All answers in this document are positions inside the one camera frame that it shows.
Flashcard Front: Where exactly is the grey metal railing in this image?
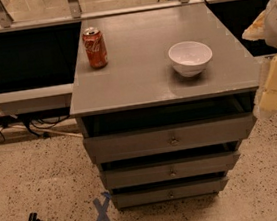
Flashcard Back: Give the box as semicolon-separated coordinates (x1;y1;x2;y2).
0;0;277;117

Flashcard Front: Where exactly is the red soda can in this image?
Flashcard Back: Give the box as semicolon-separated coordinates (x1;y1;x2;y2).
82;27;108;69

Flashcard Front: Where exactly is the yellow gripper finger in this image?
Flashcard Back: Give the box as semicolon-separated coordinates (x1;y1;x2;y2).
252;90;277;119
241;11;266;41

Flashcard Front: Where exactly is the grey bottom drawer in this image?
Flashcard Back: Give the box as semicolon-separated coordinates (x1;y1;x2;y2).
113;176;228;209

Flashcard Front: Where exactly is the grey drawer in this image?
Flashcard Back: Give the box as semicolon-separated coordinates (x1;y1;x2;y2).
84;113;256;164
101;152;240;190
113;176;228;209

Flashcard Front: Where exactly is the grey drawer cabinet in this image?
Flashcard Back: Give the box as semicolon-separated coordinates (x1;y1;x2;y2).
70;3;259;201

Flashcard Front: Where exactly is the grey top drawer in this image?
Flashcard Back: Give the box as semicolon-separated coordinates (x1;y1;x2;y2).
84;113;256;164

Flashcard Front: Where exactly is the white bowl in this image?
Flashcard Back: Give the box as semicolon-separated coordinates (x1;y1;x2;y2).
168;41;212;77

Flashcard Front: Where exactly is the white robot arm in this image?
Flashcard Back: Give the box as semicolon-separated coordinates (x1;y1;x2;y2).
242;0;277;119

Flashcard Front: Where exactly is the blue tape cross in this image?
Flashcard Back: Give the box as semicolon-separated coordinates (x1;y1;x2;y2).
93;192;112;221

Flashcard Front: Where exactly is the black cable bundle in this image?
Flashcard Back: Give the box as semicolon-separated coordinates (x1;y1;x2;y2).
0;98;74;145

